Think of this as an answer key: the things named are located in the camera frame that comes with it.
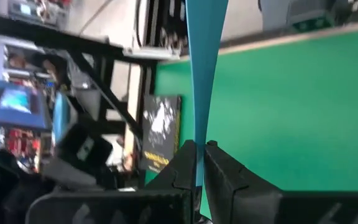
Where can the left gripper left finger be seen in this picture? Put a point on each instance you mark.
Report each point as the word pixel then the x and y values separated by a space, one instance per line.
pixel 120 208

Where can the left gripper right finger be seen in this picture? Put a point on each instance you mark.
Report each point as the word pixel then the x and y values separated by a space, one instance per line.
pixel 259 205

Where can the black Outsiders book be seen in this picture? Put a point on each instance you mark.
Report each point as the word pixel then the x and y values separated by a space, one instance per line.
pixel 162 130

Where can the green table mat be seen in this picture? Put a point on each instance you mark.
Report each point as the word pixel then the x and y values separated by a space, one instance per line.
pixel 291 109

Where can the computer monitor blue screen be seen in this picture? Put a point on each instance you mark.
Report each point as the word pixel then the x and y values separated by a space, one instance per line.
pixel 11 102

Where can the black metal table frame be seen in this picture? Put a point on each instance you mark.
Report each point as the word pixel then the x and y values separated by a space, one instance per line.
pixel 42 37

